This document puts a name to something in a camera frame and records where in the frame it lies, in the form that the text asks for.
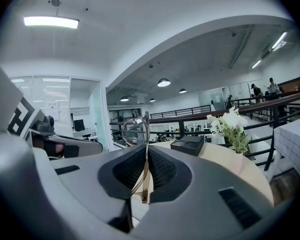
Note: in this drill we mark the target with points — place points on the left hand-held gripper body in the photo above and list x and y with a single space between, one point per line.
7 104

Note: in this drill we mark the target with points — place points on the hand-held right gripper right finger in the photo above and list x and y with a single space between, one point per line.
205 184

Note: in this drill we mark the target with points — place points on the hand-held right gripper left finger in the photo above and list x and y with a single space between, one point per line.
85 184

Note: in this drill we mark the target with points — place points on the pale pink vase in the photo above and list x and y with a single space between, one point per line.
238 162

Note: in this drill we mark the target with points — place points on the black box with round recesses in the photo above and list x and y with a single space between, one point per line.
187 146

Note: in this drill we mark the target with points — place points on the black computer monitor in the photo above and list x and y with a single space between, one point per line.
79 125

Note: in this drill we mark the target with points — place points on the white flower bouquet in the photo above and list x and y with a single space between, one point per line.
231 124

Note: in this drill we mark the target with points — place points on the rectangular ceiling light panel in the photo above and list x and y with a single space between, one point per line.
51 22

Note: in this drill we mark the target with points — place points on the small dome pendant lamp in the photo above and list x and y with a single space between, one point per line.
152 100
124 98
182 91

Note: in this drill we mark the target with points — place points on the checked tablecloth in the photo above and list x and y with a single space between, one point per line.
295 139

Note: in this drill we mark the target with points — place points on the black metal railing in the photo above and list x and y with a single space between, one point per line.
270 104

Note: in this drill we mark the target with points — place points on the large dome pendant lamp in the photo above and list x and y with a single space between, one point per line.
164 82

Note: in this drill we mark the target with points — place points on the round ceiling sensor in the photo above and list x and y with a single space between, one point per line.
56 2

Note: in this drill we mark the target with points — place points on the linear ceiling light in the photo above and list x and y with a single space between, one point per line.
280 40
256 64

